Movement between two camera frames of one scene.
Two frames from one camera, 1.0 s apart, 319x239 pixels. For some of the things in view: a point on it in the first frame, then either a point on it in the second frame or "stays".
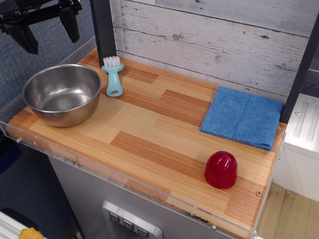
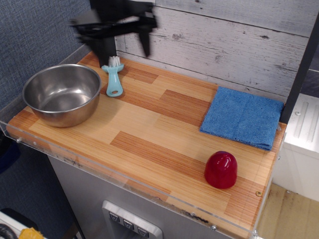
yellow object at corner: (30, 233) stays
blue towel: (246, 118) stays
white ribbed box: (297, 169) stays
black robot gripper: (16, 15) → (116, 17)
